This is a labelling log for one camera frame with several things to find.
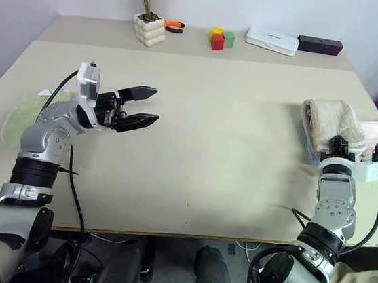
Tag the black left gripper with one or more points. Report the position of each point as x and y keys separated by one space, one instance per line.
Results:
x=109 y=110

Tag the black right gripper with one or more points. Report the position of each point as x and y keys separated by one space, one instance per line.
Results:
x=340 y=148

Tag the beige towel with white trim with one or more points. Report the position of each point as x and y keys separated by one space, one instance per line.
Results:
x=332 y=117

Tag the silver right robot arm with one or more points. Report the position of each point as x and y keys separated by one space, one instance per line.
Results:
x=334 y=195

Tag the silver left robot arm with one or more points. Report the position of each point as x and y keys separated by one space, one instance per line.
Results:
x=42 y=138

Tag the light blue cloth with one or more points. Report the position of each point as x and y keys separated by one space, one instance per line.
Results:
x=308 y=145

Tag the green cloth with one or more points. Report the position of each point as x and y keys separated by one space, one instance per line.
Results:
x=21 y=115

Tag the cream bubble plant pot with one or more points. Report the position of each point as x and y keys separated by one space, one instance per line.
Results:
x=149 y=32

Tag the orange and black pliers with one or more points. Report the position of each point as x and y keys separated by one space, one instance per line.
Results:
x=172 y=26

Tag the red cube block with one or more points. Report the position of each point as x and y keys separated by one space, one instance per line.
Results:
x=217 y=43

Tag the long black box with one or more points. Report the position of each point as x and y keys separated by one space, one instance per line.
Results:
x=319 y=45

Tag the yellow cube block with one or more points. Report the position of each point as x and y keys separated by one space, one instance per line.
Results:
x=216 y=31

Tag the green cube block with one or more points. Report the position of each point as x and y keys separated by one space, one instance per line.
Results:
x=229 y=39

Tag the flat white box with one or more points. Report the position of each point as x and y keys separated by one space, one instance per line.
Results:
x=270 y=41

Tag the dark grey rounded shape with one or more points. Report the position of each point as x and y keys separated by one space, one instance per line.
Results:
x=124 y=260
x=211 y=274

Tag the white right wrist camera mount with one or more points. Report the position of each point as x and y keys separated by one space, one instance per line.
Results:
x=366 y=170

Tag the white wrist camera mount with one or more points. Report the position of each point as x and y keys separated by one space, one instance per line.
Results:
x=366 y=170
x=88 y=79

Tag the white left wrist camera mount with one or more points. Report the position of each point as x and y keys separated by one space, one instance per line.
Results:
x=88 y=79

